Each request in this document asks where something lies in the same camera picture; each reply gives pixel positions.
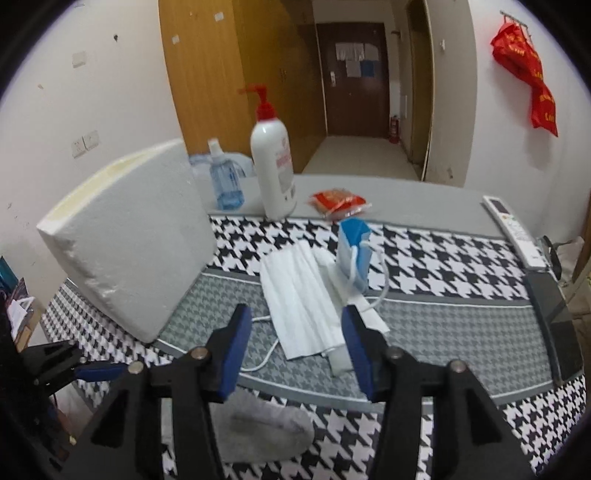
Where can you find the dark brown entrance door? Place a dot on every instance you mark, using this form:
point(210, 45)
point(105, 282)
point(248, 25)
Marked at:
point(355, 101)

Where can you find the grey sock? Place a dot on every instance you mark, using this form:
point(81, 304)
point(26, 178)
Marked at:
point(268, 429)

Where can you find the white wall switch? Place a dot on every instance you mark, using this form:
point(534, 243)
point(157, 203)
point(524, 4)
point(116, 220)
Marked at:
point(79, 59)

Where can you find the papers on door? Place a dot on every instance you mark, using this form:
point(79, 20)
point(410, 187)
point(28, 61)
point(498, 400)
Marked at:
point(355, 57)

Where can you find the colourful printed box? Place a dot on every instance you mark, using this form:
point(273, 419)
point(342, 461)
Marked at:
point(14, 300)

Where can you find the white foam box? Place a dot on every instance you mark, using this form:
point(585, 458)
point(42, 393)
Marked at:
point(129, 249)

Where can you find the metal wall hook rack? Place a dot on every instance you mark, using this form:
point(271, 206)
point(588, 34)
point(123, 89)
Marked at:
point(515, 18)

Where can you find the houndstooth table cloth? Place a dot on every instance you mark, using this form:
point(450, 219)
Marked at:
point(438, 277)

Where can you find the red snack packet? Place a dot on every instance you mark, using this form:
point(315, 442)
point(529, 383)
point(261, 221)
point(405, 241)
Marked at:
point(339, 201)

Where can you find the white wall sockets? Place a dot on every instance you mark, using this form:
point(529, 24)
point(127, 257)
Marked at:
point(85, 144)

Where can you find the white face mask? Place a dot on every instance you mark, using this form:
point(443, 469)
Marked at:
point(295, 300)

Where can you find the white remote control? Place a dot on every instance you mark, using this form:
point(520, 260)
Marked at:
point(515, 230)

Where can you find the blue spray bottle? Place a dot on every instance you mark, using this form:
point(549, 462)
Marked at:
point(226, 182)

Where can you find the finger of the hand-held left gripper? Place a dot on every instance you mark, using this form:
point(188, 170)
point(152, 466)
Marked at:
point(99, 371)

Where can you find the wooden side door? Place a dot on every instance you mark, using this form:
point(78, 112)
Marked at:
point(418, 92)

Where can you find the red plastic bag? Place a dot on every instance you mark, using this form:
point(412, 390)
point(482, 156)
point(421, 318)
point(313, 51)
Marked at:
point(545, 108)

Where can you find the red fire extinguisher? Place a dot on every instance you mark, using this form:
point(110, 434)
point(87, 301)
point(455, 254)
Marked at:
point(394, 130)

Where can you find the wooden wardrobe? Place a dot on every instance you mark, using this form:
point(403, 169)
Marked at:
point(217, 69)

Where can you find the black smartphone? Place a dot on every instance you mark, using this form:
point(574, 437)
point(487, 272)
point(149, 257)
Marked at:
point(556, 327)

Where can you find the white lotion bottle red pump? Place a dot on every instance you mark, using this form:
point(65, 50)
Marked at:
point(274, 170)

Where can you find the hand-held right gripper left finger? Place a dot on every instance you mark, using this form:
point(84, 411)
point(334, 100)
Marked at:
point(233, 355)

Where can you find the white soft tube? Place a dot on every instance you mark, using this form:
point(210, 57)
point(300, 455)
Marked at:
point(334, 286)

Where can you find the red cloth on wall hook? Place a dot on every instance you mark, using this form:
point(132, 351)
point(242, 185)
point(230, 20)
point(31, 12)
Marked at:
point(515, 53)

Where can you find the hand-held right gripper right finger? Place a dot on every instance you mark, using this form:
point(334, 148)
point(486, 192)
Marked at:
point(364, 360)

